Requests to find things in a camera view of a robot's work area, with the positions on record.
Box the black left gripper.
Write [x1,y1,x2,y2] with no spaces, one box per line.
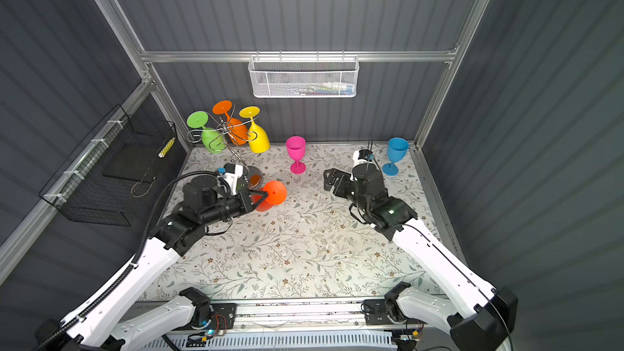
[202,188,269,230]

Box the red wine glass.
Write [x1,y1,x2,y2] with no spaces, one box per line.
[256,180,288,212]

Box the pink wine glass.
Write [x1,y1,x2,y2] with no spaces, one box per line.
[286,136,306,175]

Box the yellow wine glass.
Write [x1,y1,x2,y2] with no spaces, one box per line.
[240,106,271,154]

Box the orange wine glass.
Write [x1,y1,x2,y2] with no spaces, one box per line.
[212,100,248,146]

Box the blue wine glass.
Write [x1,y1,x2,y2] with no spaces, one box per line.
[382,137,410,176]

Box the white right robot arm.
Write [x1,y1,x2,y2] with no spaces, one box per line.
[323,164,518,350]

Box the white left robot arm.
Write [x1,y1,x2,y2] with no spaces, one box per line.
[35,171,272,350]

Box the chrome wine glass rack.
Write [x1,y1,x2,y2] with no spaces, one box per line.
[186,100,264,189]

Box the green wine glass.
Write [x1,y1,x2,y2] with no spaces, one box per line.
[186,110,226,154]

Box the white vented panel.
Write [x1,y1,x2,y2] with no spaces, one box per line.
[169,330,397,350]

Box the white wire mesh basket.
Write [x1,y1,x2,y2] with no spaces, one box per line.
[248,56,360,98]

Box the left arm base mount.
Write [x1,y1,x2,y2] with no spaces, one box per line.
[176,287,237,331]

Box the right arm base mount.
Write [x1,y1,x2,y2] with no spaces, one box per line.
[360,299,422,326]

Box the black wire basket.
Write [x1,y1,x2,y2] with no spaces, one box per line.
[38,105,179,227]

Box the black corrugated cable conduit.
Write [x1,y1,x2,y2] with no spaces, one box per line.
[33,170,230,351]

